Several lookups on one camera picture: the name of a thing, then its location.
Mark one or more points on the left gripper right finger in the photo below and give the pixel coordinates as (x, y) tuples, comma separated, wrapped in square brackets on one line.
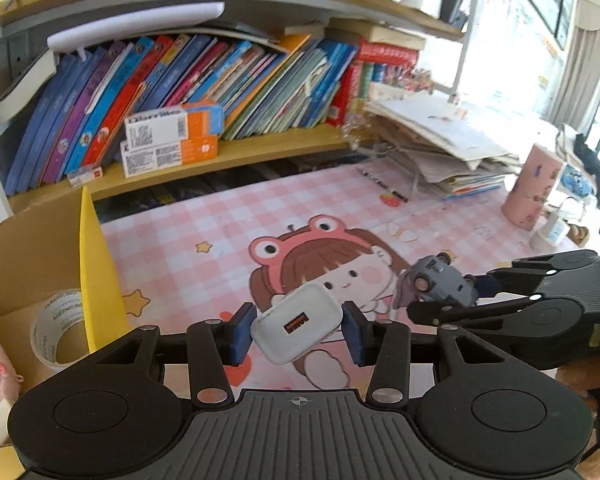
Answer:
[(384, 345)]

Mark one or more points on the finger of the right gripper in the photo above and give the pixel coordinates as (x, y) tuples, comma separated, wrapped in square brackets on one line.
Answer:
[(525, 275), (438, 313)]

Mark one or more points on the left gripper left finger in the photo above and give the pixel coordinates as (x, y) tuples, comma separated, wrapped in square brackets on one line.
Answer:
[(212, 345)]

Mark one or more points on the grey toy car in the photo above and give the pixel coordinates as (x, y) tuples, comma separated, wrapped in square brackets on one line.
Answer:
[(434, 279)]

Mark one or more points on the white usb charger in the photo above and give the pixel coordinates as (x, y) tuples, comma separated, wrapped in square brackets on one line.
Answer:
[(296, 323)]

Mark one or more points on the clear tape roll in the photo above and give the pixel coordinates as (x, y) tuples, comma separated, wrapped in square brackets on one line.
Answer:
[(57, 333)]

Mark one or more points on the person's right hand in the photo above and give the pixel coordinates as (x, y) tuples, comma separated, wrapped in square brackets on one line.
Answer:
[(583, 376)]

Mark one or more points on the white glue bottle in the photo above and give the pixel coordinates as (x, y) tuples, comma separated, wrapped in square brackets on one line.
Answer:
[(547, 238)]

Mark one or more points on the pink cylindrical cup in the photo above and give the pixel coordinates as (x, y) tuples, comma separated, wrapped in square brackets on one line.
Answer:
[(538, 177)]

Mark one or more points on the pink patterned desk mat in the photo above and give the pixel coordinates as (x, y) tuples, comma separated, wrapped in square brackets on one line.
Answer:
[(203, 246)]

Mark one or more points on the black marker pen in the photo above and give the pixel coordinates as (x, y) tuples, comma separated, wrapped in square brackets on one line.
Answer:
[(384, 186)]

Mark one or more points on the stack of papers and booklets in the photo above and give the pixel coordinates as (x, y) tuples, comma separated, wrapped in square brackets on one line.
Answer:
[(452, 149)]

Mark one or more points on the yellow cardboard box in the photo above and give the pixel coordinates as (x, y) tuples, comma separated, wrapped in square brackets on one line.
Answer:
[(45, 251)]

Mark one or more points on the lower orange white box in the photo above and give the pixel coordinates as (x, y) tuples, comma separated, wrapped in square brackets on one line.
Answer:
[(138, 161)]

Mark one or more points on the orange white box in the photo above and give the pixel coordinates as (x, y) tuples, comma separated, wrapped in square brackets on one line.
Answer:
[(138, 161), (174, 123)]

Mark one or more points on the small white red box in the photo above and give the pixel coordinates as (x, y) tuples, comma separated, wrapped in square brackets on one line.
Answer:
[(83, 175)]

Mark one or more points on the upper orange white box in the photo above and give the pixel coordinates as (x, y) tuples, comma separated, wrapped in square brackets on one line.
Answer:
[(174, 123)]

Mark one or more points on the row of leaning books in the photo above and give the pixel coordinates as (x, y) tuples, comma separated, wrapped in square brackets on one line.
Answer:
[(161, 101)]

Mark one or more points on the wooden bookshelf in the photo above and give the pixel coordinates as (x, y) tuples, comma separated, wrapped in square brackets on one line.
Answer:
[(29, 28)]

